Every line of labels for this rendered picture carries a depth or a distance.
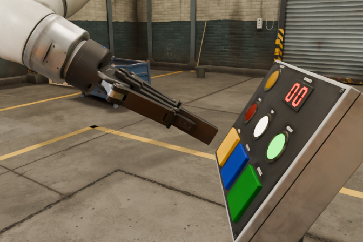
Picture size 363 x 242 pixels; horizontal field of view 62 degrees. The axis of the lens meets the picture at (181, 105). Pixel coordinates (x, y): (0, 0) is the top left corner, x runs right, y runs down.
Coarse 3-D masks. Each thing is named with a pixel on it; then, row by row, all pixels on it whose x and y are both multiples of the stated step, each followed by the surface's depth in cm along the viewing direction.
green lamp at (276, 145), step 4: (280, 136) 48; (284, 136) 47; (272, 140) 50; (276, 140) 49; (280, 140) 47; (284, 140) 46; (272, 144) 49; (276, 144) 48; (280, 144) 47; (268, 148) 50; (272, 148) 48; (276, 148) 47; (280, 148) 46; (268, 152) 49; (272, 152) 48; (276, 152) 47; (268, 156) 48; (272, 156) 47
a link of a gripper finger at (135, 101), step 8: (112, 88) 40; (120, 88) 40; (128, 88) 42; (128, 96) 41; (136, 96) 41; (144, 96) 42; (120, 104) 41; (128, 104) 41; (136, 104) 42; (144, 104) 42; (152, 104) 42; (160, 104) 43; (136, 112) 42; (144, 112) 42; (152, 112) 43; (160, 112) 43; (168, 112) 43; (160, 120) 43
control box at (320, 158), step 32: (288, 64) 62; (256, 96) 70; (288, 96) 53; (320, 96) 44; (352, 96) 39; (288, 128) 48; (320, 128) 40; (352, 128) 40; (256, 160) 52; (288, 160) 43; (320, 160) 41; (352, 160) 41; (224, 192) 58; (288, 192) 42; (320, 192) 42; (256, 224) 44; (288, 224) 44
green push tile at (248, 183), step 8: (248, 168) 52; (240, 176) 53; (248, 176) 50; (256, 176) 49; (240, 184) 51; (248, 184) 49; (256, 184) 46; (232, 192) 53; (240, 192) 50; (248, 192) 47; (256, 192) 46; (232, 200) 51; (240, 200) 48; (248, 200) 46; (232, 208) 50; (240, 208) 47; (232, 216) 48; (240, 216) 47
